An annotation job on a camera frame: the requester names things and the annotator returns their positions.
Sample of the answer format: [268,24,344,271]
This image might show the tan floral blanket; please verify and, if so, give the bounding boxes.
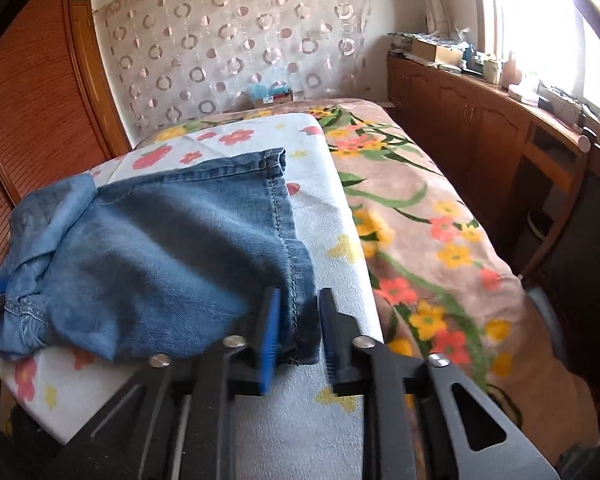
[135,97,536,391]

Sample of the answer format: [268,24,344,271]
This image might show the long wooden cabinet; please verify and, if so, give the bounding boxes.
[386,52,600,281]

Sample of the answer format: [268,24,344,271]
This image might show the window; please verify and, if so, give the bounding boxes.
[472,0,600,131]

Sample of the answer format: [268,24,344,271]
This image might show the large cardboard box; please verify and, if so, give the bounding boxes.
[411,37,465,65]

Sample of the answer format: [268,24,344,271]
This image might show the circle patterned wall cloth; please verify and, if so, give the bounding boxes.
[95,0,376,133]

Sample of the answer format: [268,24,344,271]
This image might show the pink bottle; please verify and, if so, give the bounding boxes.
[500,51,523,86]

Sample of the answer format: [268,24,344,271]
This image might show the small cardboard box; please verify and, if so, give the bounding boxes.
[254,89,295,108]

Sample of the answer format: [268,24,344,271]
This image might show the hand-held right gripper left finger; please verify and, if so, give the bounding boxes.
[65,287,283,480]

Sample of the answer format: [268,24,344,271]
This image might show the blue denim pants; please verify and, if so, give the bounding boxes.
[0,147,316,366]

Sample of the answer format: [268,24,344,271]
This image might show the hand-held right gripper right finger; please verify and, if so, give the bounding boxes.
[319,287,561,480]

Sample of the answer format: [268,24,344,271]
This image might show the wooden chair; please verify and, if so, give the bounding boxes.
[520,132,600,311]

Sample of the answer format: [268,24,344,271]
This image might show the wooden wardrobe sliding doors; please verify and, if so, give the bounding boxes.
[0,0,131,281]

